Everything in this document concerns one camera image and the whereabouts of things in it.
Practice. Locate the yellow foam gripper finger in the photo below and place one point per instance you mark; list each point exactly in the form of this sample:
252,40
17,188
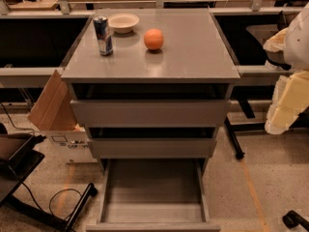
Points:
290,98

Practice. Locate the red bull can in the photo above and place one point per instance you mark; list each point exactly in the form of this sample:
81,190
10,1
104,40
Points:
103,35

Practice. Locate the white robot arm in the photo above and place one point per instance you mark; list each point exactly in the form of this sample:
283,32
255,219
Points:
294,42

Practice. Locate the grey top drawer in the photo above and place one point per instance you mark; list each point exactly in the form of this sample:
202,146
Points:
150,114

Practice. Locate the grey drawer cabinet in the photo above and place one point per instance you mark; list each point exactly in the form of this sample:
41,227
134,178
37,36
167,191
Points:
192,65

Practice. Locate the grey open bottom drawer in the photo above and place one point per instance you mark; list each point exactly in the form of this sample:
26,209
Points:
153,195

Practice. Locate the grey middle drawer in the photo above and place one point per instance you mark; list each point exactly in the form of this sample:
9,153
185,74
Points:
158,148

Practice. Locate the black table leg base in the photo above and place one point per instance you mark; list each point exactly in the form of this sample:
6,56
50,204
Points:
302,121

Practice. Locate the black caster bottom right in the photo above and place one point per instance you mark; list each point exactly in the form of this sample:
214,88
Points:
292,219

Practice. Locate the orange fruit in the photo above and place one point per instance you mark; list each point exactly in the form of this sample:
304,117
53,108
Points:
153,39

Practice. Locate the white bowl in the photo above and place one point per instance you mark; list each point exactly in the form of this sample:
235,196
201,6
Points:
123,23

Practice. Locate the open cardboard box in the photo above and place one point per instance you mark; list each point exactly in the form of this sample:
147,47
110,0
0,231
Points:
52,115

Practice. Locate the black stand with cable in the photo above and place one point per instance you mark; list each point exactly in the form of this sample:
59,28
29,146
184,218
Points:
18,159

